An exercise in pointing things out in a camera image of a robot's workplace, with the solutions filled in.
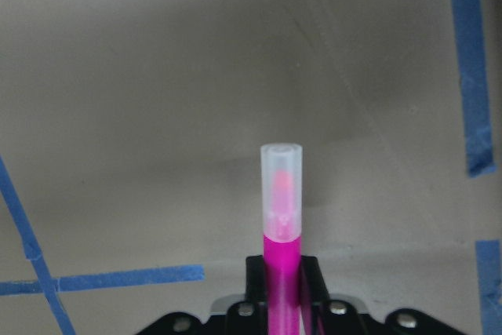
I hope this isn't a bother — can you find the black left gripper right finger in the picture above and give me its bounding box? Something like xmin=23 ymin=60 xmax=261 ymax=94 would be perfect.
xmin=300 ymin=256 xmax=369 ymax=334

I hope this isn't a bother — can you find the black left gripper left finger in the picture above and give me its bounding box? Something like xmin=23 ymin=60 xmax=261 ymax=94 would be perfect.
xmin=211 ymin=256 xmax=268 ymax=334

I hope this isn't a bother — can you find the pink pen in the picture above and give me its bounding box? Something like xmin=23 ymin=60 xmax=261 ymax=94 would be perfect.
xmin=260 ymin=143 xmax=303 ymax=334

